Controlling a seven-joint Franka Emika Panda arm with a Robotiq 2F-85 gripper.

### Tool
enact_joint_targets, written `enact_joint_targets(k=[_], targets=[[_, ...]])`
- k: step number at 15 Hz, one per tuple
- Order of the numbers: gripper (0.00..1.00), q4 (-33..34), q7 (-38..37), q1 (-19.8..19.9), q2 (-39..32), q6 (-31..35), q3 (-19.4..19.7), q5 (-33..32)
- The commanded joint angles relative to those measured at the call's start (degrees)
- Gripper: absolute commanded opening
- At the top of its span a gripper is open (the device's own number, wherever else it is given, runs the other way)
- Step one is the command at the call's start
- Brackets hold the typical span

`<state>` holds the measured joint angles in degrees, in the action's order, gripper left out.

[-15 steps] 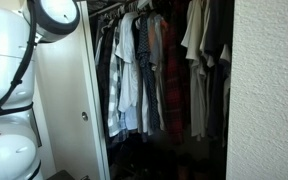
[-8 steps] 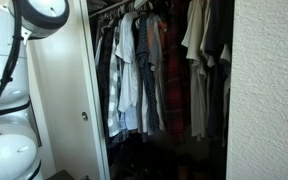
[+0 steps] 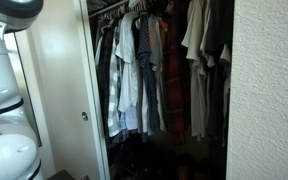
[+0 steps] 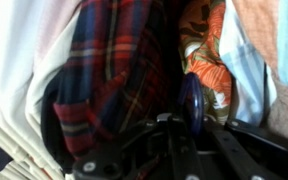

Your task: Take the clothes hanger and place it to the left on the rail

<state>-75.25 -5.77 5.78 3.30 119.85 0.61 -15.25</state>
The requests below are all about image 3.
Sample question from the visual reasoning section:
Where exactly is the navy floral print shirt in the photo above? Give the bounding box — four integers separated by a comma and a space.
137, 14, 161, 133

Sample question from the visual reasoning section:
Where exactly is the blue white check shirt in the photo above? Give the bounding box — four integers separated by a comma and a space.
107, 25, 128, 138

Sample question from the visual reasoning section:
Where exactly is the red plaid shirt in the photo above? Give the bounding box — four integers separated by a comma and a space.
161, 0, 191, 145

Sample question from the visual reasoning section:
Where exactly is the dark black jacket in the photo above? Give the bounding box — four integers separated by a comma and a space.
95, 19, 119, 145

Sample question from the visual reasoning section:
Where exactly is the blue grey shirt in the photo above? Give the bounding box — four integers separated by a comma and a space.
148, 14, 168, 132

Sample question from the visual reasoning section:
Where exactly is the cream t-shirt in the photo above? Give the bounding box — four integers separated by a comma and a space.
181, 0, 209, 138

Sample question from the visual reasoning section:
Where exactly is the orange shirt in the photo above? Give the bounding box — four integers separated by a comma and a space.
158, 19, 168, 36

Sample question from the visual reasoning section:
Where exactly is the black t-shirt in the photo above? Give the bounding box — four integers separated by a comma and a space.
203, 0, 234, 146

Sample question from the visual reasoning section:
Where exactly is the white sliding closet door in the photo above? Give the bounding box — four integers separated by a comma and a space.
25, 0, 111, 180

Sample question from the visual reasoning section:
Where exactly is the closet clothes rail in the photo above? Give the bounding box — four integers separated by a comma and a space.
88, 0, 130, 18

